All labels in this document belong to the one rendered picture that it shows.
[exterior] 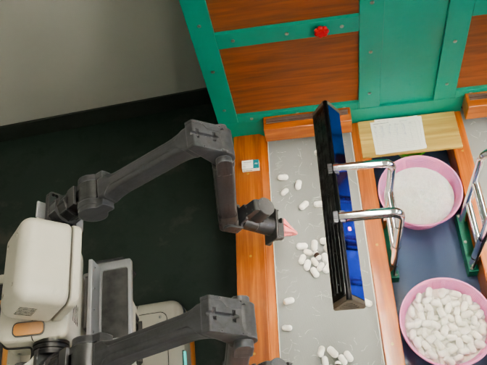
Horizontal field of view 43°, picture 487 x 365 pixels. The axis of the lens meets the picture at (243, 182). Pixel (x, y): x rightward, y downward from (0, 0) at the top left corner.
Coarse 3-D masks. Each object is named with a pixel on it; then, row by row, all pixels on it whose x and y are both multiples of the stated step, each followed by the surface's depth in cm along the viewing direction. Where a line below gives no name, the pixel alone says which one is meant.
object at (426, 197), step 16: (400, 176) 206; (416, 176) 206; (432, 176) 204; (384, 192) 205; (400, 192) 203; (416, 192) 202; (432, 192) 201; (448, 192) 200; (400, 208) 200; (416, 208) 199; (432, 208) 198; (448, 208) 198; (416, 224) 196
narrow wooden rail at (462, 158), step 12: (468, 144) 205; (456, 156) 203; (468, 156) 202; (456, 168) 204; (468, 168) 200; (468, 180) 198; (480, 228) 189; (480, 264) 184; (480, 276) 186; (480, 288) 187
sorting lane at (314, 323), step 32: (288, 160) 216; (352, 160) 211; (288, 192) 209; (320, 192) 207; (352, 192) 205; (320, 224) 201; (288, 256) 196; (288, 288) 191; (320, 288) 189; (288, 320) 186; (320, 320) 184; (352, 320) 183; (288, 352) 181; (352, 352) 178
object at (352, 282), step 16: (320, 112) 180; (336, 112) 182; (320, 128) 178; (336, 128) 178; (320, 144) 176; (336, 144) 174; (320, 160) 174; (336, 160) 170; (320, 176) 172; (336, 176) 166; (336, 192) 163; (336, 208) 161; (336, 224) 159; (352, 224) 163; (336, 240) 157; (352, 240) 159; (336, 256) 156; (352, 256) 156; (336, 272) 155; (352, 272) 153; (336, 288) 153; (352, 288) 150; (336, 304) 152; (352, 304) 150
